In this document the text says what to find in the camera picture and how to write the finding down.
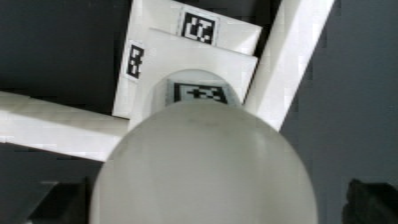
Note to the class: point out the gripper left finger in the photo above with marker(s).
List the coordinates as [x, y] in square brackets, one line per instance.
[62, 207]

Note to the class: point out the white L-shaped fence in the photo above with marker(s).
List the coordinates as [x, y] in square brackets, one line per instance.
[69, 131]

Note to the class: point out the white lamp base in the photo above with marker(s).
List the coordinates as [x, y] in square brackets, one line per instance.
[179, 38]

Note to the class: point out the white lamp bulb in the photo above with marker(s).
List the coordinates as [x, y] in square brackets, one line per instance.
[202, 168]

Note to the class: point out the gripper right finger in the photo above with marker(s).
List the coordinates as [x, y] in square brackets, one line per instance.
[371, 203]

